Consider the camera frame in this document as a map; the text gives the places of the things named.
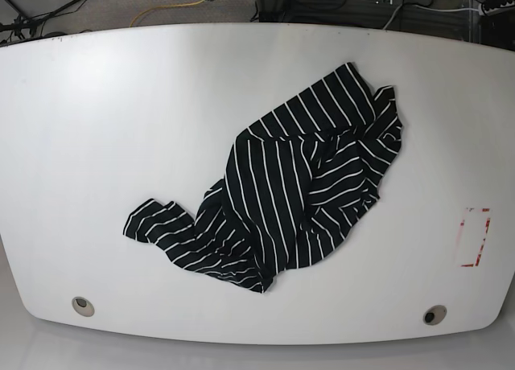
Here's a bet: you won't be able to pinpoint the yellow cable on floor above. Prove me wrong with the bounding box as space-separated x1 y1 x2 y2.
129 0 204 27

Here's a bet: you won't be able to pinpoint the right table cable grommet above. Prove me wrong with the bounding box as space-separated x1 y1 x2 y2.
422 305 447 326

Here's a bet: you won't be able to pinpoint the table cable grommet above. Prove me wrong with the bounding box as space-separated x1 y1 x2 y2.
72 297 95 318
422 305 447 326

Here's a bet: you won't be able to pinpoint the red tape rectangle marking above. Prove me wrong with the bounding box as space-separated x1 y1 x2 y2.
456 208 492 268

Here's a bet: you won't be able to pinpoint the left table cable grommet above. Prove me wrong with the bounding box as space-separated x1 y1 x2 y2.
72 297 95 318

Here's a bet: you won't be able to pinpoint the black white striped T-shirt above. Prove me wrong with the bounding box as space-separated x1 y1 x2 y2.
123 63 402 294

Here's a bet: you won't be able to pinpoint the white power strip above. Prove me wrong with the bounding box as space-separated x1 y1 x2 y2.
478 0 514 16

